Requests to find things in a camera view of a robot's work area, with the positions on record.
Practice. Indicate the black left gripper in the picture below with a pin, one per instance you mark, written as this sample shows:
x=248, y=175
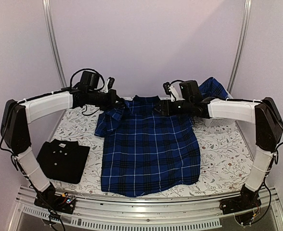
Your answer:
x=112, y=103

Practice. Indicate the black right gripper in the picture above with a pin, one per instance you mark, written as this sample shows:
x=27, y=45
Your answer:
x=168, y=111

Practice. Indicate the blue plaid long sleeve shirt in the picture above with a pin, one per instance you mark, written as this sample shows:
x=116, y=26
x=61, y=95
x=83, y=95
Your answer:
x=145, y=152

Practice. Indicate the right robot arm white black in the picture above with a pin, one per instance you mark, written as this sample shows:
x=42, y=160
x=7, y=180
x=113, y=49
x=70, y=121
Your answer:
x=263, y=114

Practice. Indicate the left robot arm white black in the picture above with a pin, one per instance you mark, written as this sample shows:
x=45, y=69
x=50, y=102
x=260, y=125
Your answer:
x=18, y=115

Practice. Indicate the white plastic laundry basket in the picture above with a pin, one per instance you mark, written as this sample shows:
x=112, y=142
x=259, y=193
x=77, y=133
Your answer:
x=212, y=122

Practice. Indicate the floral patterned table mat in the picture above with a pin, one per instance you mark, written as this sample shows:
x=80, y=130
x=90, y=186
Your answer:
x=225, y=159

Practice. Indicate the folded black polo shirt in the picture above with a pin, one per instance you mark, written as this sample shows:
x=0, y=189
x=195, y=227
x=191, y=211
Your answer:
x=63, y=160

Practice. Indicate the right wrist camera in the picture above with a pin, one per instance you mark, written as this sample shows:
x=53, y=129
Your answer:
x=171, y=91

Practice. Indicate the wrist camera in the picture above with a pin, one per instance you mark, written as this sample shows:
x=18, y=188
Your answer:
x=171, y=91
x=109, y=84

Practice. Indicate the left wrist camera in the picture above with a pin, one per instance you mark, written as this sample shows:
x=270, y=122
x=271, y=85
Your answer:
x=109, y=84

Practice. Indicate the left aluminium frame post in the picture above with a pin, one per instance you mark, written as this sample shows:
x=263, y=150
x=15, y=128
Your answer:
x=53, y=43

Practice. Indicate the aluminium frame post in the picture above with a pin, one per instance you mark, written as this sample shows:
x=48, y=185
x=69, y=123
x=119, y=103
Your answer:
x=53, y=43
x=241, y=42

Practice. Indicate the right aluminium frame post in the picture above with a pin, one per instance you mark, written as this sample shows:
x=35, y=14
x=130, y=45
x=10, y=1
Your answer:
x=241, y=42

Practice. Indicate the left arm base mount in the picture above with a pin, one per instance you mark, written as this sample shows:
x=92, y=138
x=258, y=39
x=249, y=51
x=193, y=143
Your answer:
x=63, y=203

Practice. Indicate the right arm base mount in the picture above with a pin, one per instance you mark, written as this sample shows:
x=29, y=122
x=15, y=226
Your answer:
x=247, y=205

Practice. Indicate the aluminium front rail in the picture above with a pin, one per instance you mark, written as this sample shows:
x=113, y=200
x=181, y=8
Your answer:
x=112, y=213

